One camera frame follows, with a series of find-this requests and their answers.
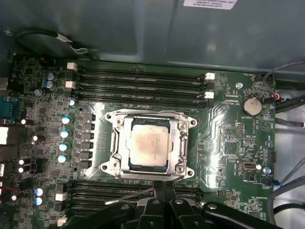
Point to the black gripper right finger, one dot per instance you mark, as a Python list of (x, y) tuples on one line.
[(183, 214)]

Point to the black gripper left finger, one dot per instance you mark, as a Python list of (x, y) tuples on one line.
[(147, 214)]

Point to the metal socket cover frame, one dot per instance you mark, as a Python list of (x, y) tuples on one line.
[(123, 145)]

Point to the metal CPU socket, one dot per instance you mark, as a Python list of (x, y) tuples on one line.
[(114, 156)]

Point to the green motherboard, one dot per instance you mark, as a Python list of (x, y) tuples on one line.
[(226, 143)]

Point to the silver coin battery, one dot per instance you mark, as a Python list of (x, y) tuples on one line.
[(252, 105)]

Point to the black PC case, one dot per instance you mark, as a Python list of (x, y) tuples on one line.
[(119, 28)]

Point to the white case label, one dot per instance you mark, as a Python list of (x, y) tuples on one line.
[(209, 3)]

